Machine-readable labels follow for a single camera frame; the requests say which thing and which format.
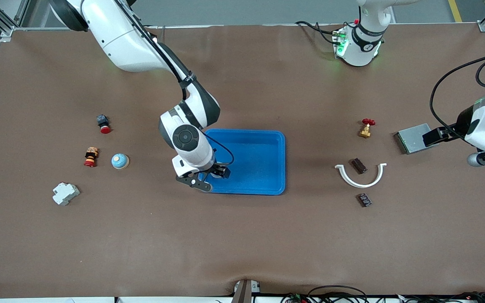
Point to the blue call bell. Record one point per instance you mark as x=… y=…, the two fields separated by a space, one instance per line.
x=120 y=161

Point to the base connector box green light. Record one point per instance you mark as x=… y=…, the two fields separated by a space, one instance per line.
x=340 y=42

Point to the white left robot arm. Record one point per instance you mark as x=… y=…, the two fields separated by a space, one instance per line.
x=358 y=46

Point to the red push button black base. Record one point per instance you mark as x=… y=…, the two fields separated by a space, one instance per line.
x=102 y=123

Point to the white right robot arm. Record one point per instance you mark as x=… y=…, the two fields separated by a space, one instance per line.
x=124 y=38

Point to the long dark brown capacitor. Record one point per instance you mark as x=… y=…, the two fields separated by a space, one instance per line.
x=359 y=166

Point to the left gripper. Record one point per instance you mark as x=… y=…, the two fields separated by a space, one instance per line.
x=457 y=125

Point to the red yellow emergency stop button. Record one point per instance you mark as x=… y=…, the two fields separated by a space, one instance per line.
x=91 y=158

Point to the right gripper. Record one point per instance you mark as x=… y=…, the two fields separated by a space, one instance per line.
x=217 y=170

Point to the brown table mat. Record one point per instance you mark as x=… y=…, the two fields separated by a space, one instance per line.
x=242 y=235

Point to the grey metal box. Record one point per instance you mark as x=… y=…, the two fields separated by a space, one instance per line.
x=411 y=139

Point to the grey metal bracket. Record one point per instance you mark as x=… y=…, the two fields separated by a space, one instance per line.
x=242 y=292

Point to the blue plastic tray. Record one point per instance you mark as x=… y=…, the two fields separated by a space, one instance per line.
x=255 y=164

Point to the white circuit breaker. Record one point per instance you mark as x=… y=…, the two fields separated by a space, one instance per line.
x=65 y=193

